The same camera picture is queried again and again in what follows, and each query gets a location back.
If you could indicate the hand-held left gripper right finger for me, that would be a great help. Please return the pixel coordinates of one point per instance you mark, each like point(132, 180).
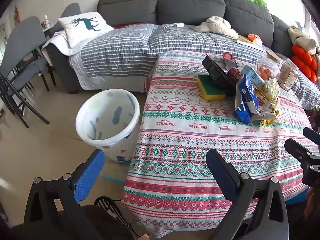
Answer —
point(221, 172)

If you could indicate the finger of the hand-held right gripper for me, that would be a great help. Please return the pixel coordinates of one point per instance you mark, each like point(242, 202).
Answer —
point(311, 133)
point(298, 150)

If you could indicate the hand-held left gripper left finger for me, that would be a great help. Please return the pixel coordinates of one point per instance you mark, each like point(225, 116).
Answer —
point(88, 173)

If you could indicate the white plastic waste bin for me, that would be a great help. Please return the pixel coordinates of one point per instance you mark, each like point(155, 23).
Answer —
point(120, 146)

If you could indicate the white pecan snack packet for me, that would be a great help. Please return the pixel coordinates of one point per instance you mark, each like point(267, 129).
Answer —
point(266, 108)

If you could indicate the blue snack box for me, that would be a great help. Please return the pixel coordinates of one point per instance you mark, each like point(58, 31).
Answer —
point(246, 97)

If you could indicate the person's right hand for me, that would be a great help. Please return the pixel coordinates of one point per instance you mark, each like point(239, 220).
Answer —
point(312, 201)

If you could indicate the black slatted plastic object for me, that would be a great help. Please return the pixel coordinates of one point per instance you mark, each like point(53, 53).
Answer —
point(110, 207)

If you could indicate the gold foil wrapper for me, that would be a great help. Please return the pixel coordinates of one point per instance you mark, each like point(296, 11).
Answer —
point(266, 122)

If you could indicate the patterned red green tablecloth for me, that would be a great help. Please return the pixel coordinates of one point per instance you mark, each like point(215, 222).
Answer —
point(187, 135)

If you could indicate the crumpled cream snack bag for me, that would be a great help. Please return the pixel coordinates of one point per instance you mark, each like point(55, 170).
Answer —
point(272, 90)

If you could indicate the clear jar of nuts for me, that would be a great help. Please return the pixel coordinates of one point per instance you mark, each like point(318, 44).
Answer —
point(287, 76)

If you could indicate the tangerine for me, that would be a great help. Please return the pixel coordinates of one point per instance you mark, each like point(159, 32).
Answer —
point(268, 74)
point(262, 70)

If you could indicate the orange ribbed cushion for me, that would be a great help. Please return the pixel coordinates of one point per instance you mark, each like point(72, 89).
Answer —
point(305, 60)

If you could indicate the clear glass jar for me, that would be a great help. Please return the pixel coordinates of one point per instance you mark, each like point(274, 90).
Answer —
point(275, 67)

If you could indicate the light blue milk carton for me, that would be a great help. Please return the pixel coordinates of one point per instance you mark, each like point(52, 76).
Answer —
point(252, 76)

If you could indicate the yellow green sponge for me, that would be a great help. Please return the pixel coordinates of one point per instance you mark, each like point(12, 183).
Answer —
point(207, 90)

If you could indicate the beige plush toy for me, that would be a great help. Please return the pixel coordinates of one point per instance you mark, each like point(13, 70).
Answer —
point(301, 40)

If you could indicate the red drink can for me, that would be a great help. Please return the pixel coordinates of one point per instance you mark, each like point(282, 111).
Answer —
point(235, 75)
point(228, 56)
point(232, 65)

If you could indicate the black plastic box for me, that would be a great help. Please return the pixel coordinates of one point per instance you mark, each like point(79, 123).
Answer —
point(217, 75)

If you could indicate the grey striped quilt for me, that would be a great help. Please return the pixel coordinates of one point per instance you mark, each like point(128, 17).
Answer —
point(120, 52)

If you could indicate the white quilted throw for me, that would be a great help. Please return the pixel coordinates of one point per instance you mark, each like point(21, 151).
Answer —
point(56, 45)

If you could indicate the cream plush toy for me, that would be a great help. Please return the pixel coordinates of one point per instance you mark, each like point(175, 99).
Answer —
point(217, 26)

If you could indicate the white deer print pillow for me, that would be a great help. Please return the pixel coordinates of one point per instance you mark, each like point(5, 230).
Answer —
point(82, 30)

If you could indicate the white power adapter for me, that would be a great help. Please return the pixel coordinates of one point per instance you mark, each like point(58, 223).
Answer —
point(178, 25)

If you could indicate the small clear bottle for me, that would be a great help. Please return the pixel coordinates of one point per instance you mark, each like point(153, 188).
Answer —
point(46, 20)

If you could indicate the grey fabric sofa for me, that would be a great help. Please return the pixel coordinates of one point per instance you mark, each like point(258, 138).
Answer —
point(187, 2)

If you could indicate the red wall decoration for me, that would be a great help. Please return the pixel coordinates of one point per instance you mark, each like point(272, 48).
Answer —
point(16, 15)

